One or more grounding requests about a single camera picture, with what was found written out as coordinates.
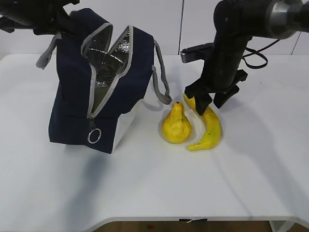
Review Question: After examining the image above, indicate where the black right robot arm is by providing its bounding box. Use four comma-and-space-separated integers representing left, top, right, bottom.
181, 0, 309, 115

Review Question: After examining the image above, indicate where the yellow pear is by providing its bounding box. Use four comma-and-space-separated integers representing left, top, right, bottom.
161, 101, 193, 144

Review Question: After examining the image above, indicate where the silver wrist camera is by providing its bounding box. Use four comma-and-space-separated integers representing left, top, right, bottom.
180, 43, 213, 63

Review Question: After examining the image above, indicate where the black tape on table edge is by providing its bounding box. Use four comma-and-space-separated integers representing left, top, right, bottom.
179, 218, 208, 223

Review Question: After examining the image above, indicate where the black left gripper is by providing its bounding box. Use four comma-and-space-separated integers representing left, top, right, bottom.
0, 0, 80, 35

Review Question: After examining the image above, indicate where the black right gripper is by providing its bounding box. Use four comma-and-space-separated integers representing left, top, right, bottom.
184, 29, 252, 116

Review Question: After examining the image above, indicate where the yellow banana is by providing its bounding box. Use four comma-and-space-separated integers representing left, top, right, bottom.
183, 93, 222, 151

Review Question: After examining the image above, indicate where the navy blue lunch bag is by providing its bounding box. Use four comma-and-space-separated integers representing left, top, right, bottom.
36, 8, 172, 153

